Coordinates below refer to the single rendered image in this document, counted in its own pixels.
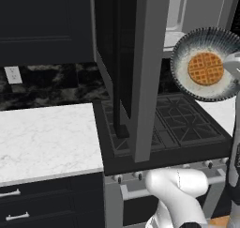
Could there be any white wall socket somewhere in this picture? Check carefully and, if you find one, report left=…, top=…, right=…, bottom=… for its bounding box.
left=3, top=65, right=23, bottom=85

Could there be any round brown waffle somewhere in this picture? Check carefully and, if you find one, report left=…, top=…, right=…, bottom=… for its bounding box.
left=187, top=51, right=225, bottom=87

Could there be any grey microwave oven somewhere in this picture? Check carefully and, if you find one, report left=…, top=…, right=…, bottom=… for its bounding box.
left=162, top=0, right=240, bottom=60

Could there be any silver drawer handle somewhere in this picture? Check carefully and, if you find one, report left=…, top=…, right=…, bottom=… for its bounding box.
left=5, top=211, right=31, bottom=222
left=0, top=188, right=23, bottom=199

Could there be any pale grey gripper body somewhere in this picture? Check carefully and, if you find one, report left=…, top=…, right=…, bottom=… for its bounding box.
left=222, top=53, right=240, bottom=83

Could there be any dark drawer front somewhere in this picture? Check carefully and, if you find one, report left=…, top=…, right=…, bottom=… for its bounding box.
left=0, top=201, right=105, bottom=228
left=0, top=173, right=105, bottom=207

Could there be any dark wall cupboard door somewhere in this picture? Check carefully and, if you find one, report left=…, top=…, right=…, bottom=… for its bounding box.
left=0, top=0, right=96, bottom=66

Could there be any blue-rimmed white bowl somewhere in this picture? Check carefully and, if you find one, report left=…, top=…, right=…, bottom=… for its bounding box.
left=170, top=26, right=240, bottom=103

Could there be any black microwave door handle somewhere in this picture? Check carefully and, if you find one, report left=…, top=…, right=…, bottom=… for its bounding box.
left=112, top=0, right=131, bottom=140

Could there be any black gas hob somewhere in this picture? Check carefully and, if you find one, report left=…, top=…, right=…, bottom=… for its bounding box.
left=93, top=92, right=234, bottom=177

